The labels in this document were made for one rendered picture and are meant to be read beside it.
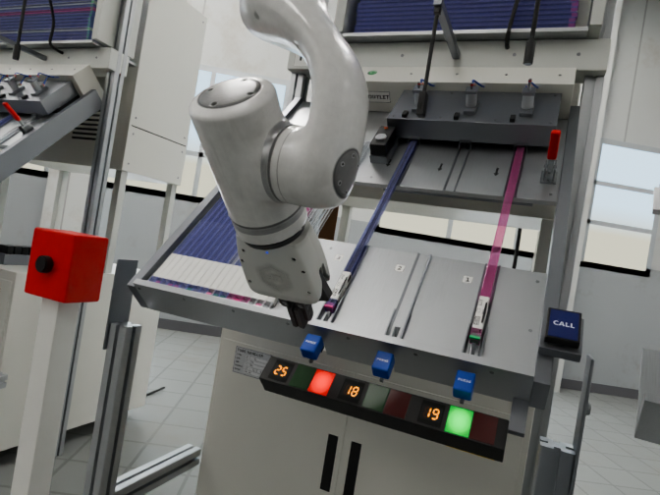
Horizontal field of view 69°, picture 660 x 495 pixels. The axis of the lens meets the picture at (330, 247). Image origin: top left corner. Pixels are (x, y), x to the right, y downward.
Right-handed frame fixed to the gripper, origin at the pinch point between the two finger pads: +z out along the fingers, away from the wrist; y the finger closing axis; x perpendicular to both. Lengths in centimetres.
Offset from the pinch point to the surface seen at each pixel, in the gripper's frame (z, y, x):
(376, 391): 9.2, 11.2, -3.7
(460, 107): 2, 9, 62
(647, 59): 151, 89, 433
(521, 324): 8.3, 27.5, 11.7
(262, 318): 7.5, -9.5, 2.2
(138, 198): 152, -263, 177
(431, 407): 9.2, 18.7, -3.7
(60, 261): 17, -71, 10
